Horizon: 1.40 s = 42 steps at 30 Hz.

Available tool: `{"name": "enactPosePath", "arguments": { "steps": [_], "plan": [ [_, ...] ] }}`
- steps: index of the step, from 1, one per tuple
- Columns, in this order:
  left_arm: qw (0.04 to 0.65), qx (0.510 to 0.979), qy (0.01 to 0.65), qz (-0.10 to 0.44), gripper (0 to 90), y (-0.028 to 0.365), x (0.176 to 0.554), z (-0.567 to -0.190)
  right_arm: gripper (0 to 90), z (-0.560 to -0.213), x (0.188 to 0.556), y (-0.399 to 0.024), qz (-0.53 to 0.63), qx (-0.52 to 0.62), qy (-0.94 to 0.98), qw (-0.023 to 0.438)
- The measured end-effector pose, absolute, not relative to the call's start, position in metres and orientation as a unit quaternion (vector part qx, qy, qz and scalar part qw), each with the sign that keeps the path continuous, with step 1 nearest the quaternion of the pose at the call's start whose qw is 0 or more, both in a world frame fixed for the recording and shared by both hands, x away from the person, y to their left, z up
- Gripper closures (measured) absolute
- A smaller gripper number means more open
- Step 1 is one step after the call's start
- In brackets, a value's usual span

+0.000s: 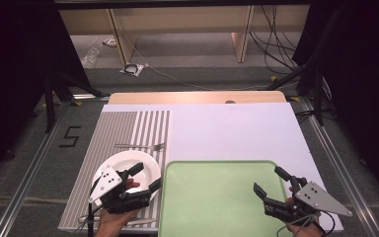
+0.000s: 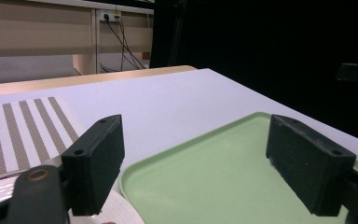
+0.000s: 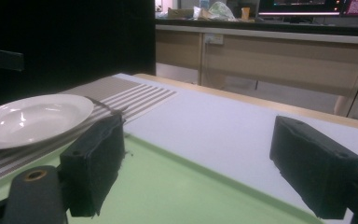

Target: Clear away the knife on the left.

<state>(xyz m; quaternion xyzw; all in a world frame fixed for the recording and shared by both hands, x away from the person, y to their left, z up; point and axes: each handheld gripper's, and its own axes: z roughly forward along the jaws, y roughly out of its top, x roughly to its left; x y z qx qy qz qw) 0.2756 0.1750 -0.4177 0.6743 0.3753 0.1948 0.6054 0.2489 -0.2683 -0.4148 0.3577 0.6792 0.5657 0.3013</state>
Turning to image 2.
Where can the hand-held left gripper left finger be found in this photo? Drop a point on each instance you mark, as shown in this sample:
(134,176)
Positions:
(90,168)

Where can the white wall socket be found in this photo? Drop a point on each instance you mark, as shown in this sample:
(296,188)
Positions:
(112,15)

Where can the light green plastic tray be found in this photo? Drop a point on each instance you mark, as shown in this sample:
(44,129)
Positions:
(214,174)

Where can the beige desk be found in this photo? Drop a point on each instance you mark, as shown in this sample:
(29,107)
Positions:
(43,31)

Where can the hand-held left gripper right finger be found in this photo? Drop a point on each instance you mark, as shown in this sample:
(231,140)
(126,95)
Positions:
(307,168)

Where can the grey striped placemat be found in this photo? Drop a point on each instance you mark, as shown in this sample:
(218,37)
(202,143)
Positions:
(28,133)

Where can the light wooden table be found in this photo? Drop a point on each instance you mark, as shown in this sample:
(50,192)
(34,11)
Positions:
(74,81)

